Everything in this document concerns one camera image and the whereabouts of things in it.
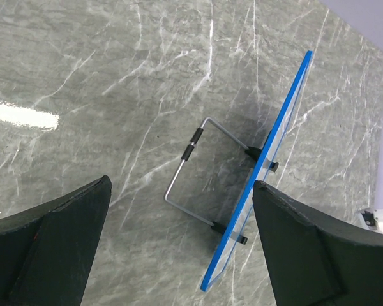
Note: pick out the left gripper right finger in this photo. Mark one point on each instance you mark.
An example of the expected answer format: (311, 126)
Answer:
(313, 258)

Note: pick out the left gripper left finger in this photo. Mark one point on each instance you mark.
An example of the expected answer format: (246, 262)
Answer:
(47, 252)

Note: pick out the blue framed whiteboard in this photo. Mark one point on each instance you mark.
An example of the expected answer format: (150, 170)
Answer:
(265, 163)

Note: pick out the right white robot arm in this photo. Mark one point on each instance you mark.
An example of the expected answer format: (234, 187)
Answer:
(371, 219)

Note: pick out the metal wire whiteboard stand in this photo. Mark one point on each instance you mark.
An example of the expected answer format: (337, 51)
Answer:
(212, 173)

